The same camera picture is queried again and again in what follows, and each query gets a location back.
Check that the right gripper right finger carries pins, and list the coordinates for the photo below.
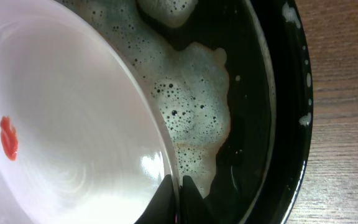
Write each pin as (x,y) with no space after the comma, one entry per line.
(193,209)

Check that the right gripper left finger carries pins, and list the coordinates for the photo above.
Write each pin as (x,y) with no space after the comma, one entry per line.
(162,207)

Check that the round black tray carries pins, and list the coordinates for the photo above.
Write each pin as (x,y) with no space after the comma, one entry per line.
(232,82)

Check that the pink-white plate front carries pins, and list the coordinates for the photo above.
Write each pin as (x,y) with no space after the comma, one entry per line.
(80,142)

